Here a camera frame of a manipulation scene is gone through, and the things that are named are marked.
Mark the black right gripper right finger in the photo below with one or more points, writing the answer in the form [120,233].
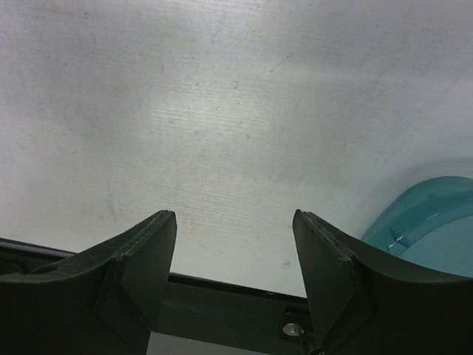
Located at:
[363,300]

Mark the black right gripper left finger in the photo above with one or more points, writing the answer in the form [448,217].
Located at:
[103,300]

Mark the teal plastic bin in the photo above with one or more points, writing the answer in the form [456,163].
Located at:
[430,225]

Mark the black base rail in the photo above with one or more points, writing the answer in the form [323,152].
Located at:
[229,315]

